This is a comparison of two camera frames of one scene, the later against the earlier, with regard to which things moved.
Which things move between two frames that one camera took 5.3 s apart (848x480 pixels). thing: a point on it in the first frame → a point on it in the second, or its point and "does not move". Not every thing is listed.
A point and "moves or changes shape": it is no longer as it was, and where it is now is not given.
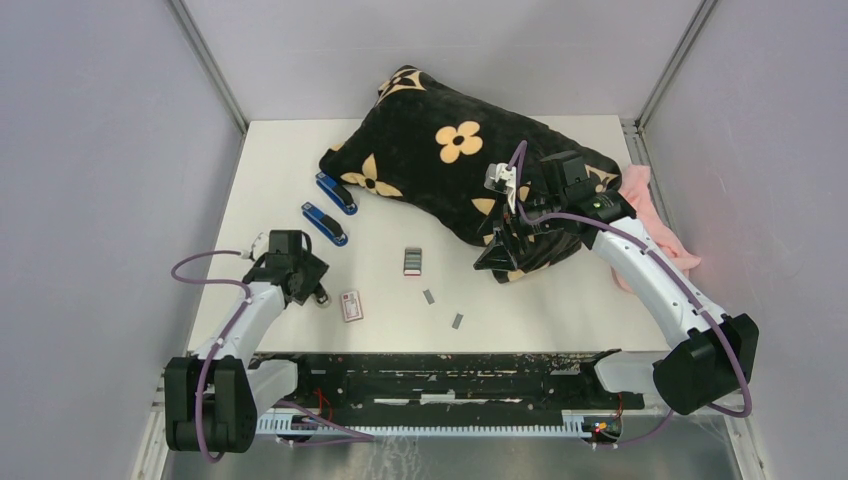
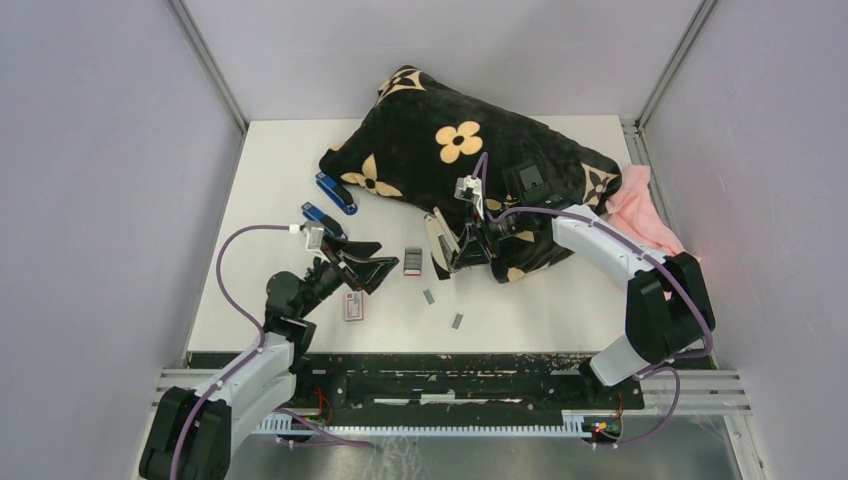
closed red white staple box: [352, 306] does not move
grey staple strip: [429, 297] does not move
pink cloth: [637, 193] does not move
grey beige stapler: [322, 300] moves or changes shape
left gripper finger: [313, 270] → [364, 249]
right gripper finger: [515, 224] → [459, 224]
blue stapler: [325, 224] does not move
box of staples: [413, 261] does not move
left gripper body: [299, 262] → [331, 249]
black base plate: [449, 385] does not move
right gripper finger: [496, 257] → [473, 254]
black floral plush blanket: [434, 145] does not move
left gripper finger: [300, 288] → [369, 273]
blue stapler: [337, 193] does not move
